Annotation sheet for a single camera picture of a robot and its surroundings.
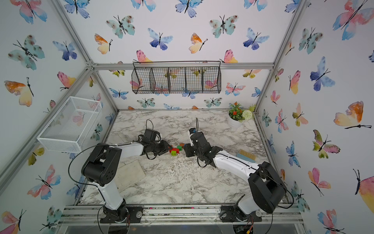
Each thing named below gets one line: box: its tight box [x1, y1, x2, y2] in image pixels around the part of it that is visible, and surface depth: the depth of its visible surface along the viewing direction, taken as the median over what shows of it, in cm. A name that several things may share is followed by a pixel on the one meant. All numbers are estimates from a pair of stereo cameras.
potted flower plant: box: [227, 101, 257, 129], surface depth 101 cm
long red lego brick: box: [169, 147, 180, 154], surface depth 98 cm
